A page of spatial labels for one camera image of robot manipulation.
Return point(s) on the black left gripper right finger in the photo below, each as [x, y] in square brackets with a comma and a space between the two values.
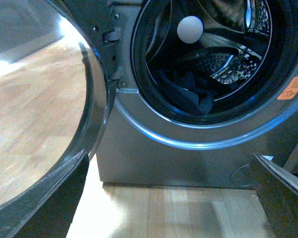
[277, 190]

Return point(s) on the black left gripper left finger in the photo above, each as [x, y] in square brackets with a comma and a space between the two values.
[46, 209]

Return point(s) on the dark navy knit garment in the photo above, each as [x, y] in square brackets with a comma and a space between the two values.
[188, 93]

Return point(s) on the round washing machine door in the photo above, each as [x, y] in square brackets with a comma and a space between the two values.
[54, 68]

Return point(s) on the grey front-load washing machine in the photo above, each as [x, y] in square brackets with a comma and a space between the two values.
[249, 46]

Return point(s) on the round drain filter cover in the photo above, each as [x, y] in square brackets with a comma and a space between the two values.
[242, 176]

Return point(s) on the orange warning sticker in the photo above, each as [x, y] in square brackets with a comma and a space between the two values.
[290, 91]

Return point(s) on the white round drum hub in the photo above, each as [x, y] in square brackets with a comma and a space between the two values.
[190, 29]

